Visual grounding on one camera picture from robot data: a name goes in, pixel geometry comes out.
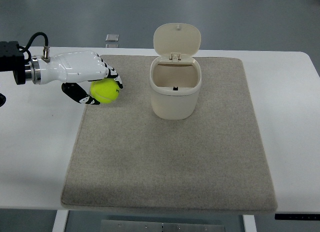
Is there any white right table leg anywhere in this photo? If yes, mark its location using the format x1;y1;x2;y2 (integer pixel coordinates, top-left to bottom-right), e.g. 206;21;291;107
242;215;257;232

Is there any beige lidded bin box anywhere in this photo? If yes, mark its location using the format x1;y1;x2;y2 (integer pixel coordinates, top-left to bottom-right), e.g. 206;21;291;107
149;23;202;120

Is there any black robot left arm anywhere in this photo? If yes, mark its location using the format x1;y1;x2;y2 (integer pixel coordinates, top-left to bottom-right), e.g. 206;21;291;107
0;41;123;105

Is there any grey fabric mat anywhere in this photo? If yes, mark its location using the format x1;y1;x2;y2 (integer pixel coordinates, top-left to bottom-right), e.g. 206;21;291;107
60;55;277;214

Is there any white left table leg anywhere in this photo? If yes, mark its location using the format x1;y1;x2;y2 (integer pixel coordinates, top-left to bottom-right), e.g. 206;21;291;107
52;210;69;232

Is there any floor socket plate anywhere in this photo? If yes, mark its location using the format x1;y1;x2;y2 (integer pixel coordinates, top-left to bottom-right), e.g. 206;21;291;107
105;33;120;42

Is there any black desk control panel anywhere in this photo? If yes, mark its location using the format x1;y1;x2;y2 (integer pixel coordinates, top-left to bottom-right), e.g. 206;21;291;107
274;213;320;221

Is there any white table leg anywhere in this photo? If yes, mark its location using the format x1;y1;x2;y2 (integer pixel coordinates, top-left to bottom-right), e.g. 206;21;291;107
52;210;69;232
242;215;257;232

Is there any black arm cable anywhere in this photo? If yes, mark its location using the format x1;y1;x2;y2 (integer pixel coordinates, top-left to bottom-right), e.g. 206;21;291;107
18;32;52;62

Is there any yellow tennis ball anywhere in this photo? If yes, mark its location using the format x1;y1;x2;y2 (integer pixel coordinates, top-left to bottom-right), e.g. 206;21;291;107
90;78;120;104

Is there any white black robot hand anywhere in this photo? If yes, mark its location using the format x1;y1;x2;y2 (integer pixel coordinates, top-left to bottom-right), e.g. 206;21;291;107
25;50;123;105

